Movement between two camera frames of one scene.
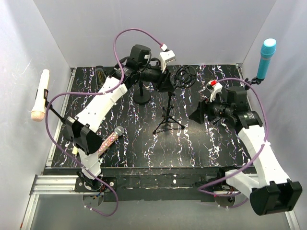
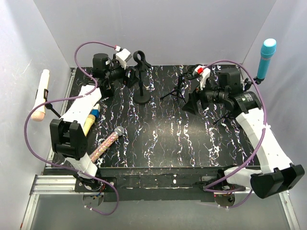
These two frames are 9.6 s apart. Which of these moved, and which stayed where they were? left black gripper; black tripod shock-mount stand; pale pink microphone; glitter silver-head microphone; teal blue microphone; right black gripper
Moved: right black gripper; black tripod shock-mount stand; left black gripper
Stayed: glitter silver-head microphone; teal blue microphone; pale pink microphone
